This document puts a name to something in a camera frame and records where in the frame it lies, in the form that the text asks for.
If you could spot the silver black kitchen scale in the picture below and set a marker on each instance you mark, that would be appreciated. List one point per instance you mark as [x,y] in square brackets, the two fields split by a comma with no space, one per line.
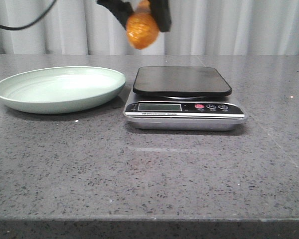
[182,98]

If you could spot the orange corn cob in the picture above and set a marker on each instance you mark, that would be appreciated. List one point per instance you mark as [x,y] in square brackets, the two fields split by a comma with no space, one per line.
[141,27]

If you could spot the pale green plate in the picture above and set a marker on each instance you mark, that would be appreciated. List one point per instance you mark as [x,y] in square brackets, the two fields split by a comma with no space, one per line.
[61,90]

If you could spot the white pleated curtain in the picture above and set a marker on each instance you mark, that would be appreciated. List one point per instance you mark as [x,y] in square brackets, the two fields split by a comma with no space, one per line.
[199,27]

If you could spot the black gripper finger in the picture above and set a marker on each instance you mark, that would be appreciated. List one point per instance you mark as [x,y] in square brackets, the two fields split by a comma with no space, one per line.
[120,10]
[161,13]

